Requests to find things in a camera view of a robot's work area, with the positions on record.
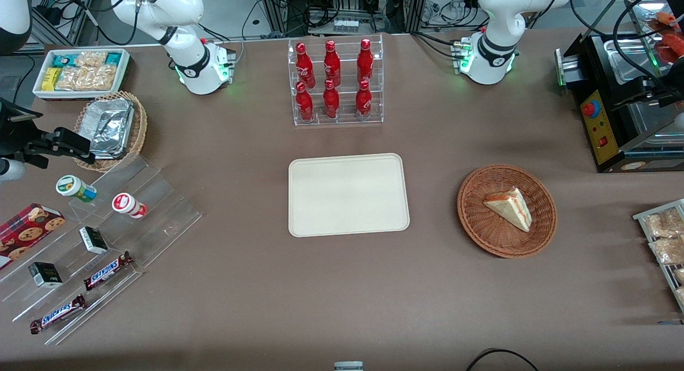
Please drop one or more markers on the white right wrist cylinder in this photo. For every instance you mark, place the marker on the white right wrist cylinder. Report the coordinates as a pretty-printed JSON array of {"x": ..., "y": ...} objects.
[{"x": 10, "y": 170}]

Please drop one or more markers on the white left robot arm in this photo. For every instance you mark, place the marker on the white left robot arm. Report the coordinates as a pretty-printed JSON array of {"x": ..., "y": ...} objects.
[{"x": 489, "y": 50}]

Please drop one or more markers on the white snack bin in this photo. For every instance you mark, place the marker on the white snack bin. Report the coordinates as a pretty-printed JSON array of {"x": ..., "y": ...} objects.
[{"x": 125, "y": 61}]

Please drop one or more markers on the red sausages in case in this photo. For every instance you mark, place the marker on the red sausages in case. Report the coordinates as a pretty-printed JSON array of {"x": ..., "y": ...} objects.
[{"x": 670, "y": 37}]

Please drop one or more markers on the clear acrylic step display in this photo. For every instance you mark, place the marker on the clear acrylic step display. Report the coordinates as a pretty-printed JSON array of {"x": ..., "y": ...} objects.
[{"x": 160, "y": 210}]

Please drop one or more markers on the clear pastry bag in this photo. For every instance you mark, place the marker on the clear pastry bag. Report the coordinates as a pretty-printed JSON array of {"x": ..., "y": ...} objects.
[
  {"x": 681, "y": 294},
  {"x": 679, "y": 275},
  {"x": 668, "y": 250},
  {"x": 662, "y": 224}
]

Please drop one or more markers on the small grey device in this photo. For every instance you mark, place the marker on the small grey device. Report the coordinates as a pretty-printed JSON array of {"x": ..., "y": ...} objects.
[{"x": 348, "y": 366}]

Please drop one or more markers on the cream rectangular tray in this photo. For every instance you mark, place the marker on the cream rectangular tray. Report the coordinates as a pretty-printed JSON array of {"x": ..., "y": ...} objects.
[{"x": 347, "y": 197}]

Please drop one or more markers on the red cola bottle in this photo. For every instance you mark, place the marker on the red cola bottle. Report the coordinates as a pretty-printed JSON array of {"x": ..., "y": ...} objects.
[
  {"x": 304, "y": 66},
  {"x": 331, "y": 101},
  {"x": 304, "y": 103},
  {"x": 363, "y": 101},
  {"x": 365, "y": 62},
  {"x": 332, "y": 65}
]

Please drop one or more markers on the round brown wicker basket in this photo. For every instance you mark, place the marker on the round brown wicker basket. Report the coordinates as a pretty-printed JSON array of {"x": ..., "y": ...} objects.
[{"x": 486, "y": 226}]

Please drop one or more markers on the yellow snack packet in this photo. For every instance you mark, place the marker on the yellow snack packet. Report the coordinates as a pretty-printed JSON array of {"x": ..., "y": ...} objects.
[{"x": 51, "y": 78}]

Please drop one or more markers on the red lid white cup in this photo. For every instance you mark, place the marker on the red lid white cup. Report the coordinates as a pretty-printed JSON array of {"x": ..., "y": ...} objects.
[{"x": 127, "y": 205}]

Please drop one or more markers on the Snickers chocolate bar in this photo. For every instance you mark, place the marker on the Snickers chocolate bar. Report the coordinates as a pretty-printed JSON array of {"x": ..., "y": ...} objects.
[
  {"x": 56, "y": 314},
  {"x": 107, "y": 270}
]

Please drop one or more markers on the small black box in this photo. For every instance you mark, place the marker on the small black box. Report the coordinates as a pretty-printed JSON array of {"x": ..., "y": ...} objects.
[
  {"x": 93, "y": 240},
  {"x": 45, "y": 275}
]

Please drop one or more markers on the black sealing machine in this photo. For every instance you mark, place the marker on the black sealing machine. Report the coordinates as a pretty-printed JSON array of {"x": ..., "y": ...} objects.
[{"x": 601, "y": 130}]

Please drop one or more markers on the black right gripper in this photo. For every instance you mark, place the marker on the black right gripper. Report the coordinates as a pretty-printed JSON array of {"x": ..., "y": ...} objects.
[{"x": 12, "y": 136}]

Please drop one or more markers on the red plaid cookie box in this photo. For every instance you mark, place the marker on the red plaid cookie box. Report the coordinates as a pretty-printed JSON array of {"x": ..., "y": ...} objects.
[{"x": 26, "y": 232}]

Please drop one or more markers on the triangle sandwich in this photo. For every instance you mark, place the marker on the triangle sandwich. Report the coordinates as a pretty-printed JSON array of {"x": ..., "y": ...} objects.
[{"x": 512, "y": 206}]

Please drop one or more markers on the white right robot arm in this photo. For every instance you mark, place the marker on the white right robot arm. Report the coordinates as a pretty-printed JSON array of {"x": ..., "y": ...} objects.
[{"x": 195, "y": 66}]

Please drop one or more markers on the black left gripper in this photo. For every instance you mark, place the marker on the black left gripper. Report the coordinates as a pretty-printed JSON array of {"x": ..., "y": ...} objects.
[{"x": 648, "y": 87}]

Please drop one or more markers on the green lid white cup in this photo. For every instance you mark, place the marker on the green lid white cup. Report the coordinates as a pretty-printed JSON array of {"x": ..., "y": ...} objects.
[{"x": 74, "y": 187}]

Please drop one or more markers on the clear cracker bag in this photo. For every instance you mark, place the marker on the clear cracker bag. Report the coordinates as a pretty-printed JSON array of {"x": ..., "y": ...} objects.
[
  {"x": 91, "y": 59},
  {"x": 101, "y": 78},
  {"x": 72, "y": 79}
]

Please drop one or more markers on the white power strip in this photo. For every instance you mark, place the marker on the white power strip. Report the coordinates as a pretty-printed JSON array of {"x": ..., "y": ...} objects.
[{"x": 346, "y": 25}]

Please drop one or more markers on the clear acrylic bottle rack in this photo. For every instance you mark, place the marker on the clear acrylic bottle rack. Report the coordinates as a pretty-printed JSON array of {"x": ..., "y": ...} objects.
[{"x": 344, "y": 111}]

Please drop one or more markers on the oval wicker basket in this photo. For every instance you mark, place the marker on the oval wicker basket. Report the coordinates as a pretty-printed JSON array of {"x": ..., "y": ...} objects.
[{"x": 140, "y": 128}]

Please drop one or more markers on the teal snack packet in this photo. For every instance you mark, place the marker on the teal snack packet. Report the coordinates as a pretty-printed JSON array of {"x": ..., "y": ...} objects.
[
  {"x": 113, "y": 59},
  {"x": 63, "y": 61}
]

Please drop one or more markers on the aluminium foil container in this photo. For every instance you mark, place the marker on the aluminium foil container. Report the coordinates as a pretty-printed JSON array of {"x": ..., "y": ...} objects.
[{"x": 109, "y": 128}]

